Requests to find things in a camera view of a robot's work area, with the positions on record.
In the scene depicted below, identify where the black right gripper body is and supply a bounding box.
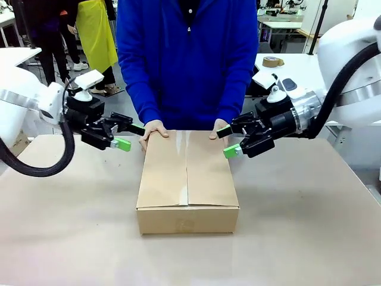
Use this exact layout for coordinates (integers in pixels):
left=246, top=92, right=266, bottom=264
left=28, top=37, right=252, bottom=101
left=240, top=100, right=299, bottom=159

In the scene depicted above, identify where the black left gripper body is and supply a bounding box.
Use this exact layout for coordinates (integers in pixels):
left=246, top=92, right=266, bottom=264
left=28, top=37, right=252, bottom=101
left=64, top=97, right=120, bottom=151

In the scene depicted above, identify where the brown cardboard box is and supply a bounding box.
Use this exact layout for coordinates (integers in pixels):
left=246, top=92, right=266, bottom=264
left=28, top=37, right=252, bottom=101
left=135, top=130, right=241, bottom=235

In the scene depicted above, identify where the person's left forearm blue sleeve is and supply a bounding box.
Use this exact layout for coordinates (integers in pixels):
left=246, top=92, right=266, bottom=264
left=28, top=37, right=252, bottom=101
left=218, top=59, right=258, bottom=123

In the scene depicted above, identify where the person's right forearm blue sleeve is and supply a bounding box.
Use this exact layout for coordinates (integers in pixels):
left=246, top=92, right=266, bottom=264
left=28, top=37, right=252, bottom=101
left=118, top=59, right=164, bottom=126

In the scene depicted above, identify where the person's left hand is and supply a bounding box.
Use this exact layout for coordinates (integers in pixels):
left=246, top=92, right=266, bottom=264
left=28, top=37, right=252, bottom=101
left=208, top=118, right=230, bottom=141

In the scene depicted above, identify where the person's right hand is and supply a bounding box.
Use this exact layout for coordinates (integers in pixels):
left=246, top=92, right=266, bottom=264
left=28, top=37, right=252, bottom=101
left=139, top=120, right=170, bottom=153

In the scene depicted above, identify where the dark floor plate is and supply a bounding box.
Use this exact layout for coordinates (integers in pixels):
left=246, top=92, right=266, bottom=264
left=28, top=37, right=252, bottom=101
left=94, top=85, right=121, bottom=97

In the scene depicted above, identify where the white table with tape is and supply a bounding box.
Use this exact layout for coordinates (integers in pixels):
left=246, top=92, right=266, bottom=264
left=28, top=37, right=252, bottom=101
left=244, top=52, right=321, bottom=98

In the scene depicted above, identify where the brown packing tape roll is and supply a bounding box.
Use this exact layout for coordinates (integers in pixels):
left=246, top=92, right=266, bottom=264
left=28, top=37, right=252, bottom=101
left=262, top=55, right=285, bottom=69

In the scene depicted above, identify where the person with white sneakers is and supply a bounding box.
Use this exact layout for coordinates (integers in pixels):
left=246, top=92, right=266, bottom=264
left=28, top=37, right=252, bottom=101
left=65, top=25, right=89, bottom=72

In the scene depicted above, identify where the small printed carton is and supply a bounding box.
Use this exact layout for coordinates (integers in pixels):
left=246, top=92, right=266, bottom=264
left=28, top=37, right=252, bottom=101
left=7, top=130, right=30, bottom=157

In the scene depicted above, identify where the person in yellow apron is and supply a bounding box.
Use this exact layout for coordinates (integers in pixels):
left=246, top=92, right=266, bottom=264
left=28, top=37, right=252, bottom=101
left=76, top=0, right=121, bottom=94

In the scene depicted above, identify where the person in blue jacket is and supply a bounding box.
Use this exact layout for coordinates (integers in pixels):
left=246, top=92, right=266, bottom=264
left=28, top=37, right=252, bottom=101
left=115, top=0, right=259, bottom=132

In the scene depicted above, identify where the person in black clothes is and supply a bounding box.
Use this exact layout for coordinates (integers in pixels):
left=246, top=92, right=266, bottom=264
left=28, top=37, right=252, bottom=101
left=22, top=0, right=72, bottom=87

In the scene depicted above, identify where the white side table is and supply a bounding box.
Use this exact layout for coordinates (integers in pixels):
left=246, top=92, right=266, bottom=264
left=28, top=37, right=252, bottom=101
left=0, top=46, right=42, bottom=68

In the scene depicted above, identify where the black tripod pole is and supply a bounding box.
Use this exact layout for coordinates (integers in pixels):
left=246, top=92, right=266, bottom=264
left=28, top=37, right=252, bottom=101
left=308, top=0, right=329, bottom=56

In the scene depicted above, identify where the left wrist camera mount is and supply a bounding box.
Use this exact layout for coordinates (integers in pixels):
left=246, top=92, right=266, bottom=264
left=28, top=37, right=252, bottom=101
left=73, top=88, right=93, bottom=102

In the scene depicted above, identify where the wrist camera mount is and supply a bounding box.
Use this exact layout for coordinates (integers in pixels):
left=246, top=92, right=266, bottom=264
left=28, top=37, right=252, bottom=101
left=73, top=88, right=93, bottom=102
left=266, top=85, right=287, bottom=104

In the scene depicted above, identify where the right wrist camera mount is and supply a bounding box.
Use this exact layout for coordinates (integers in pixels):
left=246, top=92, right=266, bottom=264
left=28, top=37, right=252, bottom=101
left=266, top=85, right=287, bottom=104

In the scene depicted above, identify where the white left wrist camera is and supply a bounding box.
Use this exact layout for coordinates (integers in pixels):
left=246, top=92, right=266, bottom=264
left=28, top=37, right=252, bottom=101
left=73, top=70, right=105, bottom=90

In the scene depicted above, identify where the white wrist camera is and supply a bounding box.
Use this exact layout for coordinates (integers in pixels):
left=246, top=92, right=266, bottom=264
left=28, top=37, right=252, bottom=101
left=251, top=70, right=278, bottom=89
left=73, top=70, right=105, bottom=90

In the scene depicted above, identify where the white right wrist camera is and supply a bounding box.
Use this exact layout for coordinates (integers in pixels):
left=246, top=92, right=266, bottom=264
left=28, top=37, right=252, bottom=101
left=251, top=70, right=278, bottom=89

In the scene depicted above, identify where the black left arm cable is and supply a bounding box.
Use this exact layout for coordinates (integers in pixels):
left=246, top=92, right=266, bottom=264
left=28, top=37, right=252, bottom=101
left=0, top=79, right=75, bottom=178

